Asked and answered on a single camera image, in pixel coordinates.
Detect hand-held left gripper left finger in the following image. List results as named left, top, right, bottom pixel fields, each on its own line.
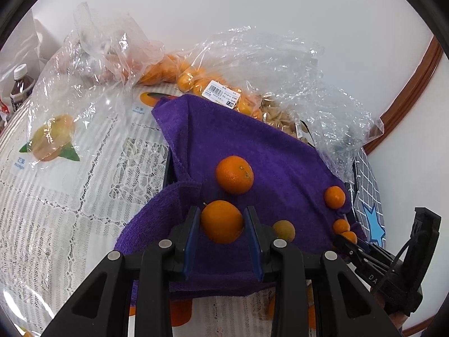
left=40, top=205, right=202, bottom=337

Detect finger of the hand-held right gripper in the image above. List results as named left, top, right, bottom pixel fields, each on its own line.
left=333, top=233, right=372, bottom=271
left=356, top=239, right=398, bottom=258

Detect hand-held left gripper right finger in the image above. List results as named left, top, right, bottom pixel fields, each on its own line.
left=244, top=205, right=404, bottom=337

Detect yellow green round fruit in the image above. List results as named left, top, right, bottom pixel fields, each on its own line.
left=272, top=220, right=296, bottom=242

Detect purple towel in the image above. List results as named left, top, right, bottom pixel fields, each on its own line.
left=114, top=93, right=363, bottom=300

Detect grey checked cloth blue star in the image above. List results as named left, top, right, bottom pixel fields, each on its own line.
left=345, top=147, right=386, bottom=248

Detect bagged brown longans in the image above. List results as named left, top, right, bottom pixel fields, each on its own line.
left=261, top=98, right=311, bottom=144

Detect crinkled clear plastic bag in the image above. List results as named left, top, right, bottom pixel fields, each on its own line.
left=261, top=81, right=384, bottom=179

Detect pile of bagged small oranges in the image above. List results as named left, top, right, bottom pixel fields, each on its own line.
left=138, top=53, right=264, bottom=120

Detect clear bag of oranges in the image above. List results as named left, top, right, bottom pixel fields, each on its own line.
left=140, top=26, right=323, bottom=120

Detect thin clear plastic bag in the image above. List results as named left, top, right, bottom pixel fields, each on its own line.
left=28, top=2, right=165, bottom=169

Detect dark drink bottle white cap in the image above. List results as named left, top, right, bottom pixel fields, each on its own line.
left=10, top=64, right=35, bottom=113

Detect white plastic bag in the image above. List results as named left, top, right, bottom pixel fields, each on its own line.
left=0, top=17, right=60, bottom=88

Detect brown wooden door frame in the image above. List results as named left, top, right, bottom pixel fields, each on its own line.
left=363, top=35, right=444, bottom=155

